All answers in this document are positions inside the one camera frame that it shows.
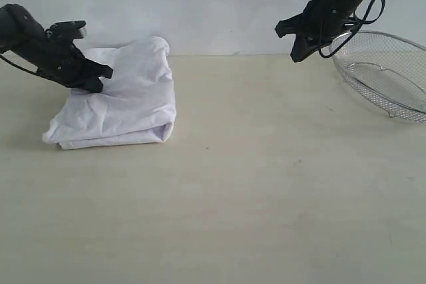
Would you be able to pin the white t-shirt red print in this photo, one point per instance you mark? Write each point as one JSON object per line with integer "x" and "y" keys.
{"x": 137, "y": 105}

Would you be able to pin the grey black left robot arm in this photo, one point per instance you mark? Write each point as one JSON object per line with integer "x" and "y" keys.
{"x": 17, "y": 27}

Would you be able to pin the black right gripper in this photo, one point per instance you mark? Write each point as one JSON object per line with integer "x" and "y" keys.
{"x": 319, "y": 22}

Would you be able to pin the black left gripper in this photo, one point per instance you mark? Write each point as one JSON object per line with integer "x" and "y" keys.
{"x": 63, "y": 63}

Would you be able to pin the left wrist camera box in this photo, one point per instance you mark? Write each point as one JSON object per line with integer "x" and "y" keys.
{"x": 67, "y": 31}

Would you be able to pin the metal wire mesh basket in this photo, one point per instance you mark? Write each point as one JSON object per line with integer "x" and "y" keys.
{"x": 387, "y": 70}

